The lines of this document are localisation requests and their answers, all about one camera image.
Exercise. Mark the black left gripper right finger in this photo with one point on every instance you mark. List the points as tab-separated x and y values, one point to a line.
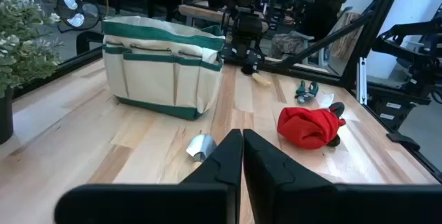
293	200

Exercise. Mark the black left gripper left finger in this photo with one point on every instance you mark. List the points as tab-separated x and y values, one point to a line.
214	203

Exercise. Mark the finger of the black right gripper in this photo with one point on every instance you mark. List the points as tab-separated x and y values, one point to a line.
245	69
254	69

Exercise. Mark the green pruning shears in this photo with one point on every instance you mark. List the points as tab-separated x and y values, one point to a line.
305	91

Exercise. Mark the red gardening gloves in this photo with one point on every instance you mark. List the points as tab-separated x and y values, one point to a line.
307	127

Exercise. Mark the cream and green gardening bag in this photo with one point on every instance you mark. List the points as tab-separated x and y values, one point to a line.
159	72

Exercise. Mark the black background robot arm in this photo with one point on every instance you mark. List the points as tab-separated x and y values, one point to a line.
414	51

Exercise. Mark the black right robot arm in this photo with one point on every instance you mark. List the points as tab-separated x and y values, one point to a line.
241	9

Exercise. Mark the clear plastic wrap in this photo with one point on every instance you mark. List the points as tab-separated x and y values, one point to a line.
326	100

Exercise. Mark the person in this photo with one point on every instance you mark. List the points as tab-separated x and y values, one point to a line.
317	13

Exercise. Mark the silver aluminium profile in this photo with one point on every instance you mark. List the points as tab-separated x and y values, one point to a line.
361	79

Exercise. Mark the black control box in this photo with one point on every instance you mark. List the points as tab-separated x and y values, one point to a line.
390	110

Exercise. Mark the black desk fan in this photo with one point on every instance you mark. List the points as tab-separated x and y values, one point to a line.
77	9

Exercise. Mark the artificial plant in black pot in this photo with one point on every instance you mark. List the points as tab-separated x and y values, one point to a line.
20	44

